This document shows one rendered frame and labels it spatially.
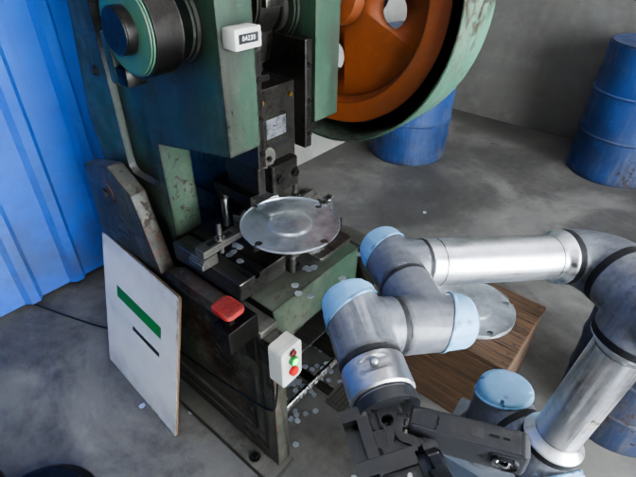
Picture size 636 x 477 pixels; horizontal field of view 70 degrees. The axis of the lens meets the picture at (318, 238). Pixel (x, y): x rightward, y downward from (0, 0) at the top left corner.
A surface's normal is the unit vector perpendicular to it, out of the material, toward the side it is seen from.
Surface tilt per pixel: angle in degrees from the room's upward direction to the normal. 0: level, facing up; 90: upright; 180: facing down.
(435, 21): 90
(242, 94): 90
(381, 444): 14
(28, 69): 90
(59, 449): 0
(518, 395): 8
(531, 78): 90
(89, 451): 0
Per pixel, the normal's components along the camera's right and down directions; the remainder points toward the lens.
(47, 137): 0.76, 0.39
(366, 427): -0.15, -0.69
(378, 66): -0.65, 0.44
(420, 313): 0.25, -0.58
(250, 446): 0.01, -0.81
